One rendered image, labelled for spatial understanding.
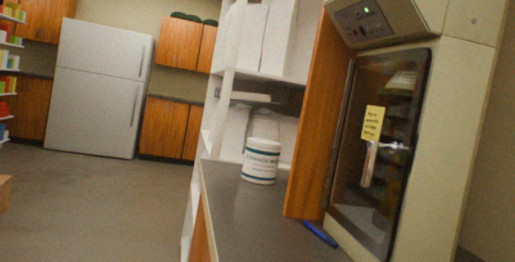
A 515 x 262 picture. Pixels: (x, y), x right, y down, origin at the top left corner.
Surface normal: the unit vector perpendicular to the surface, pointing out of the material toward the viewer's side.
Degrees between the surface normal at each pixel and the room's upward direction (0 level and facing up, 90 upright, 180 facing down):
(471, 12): 90
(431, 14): 90
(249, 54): 93
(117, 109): 90
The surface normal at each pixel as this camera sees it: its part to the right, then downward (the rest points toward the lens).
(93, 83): 0.21, 0.09
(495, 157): -0.96, -0.16
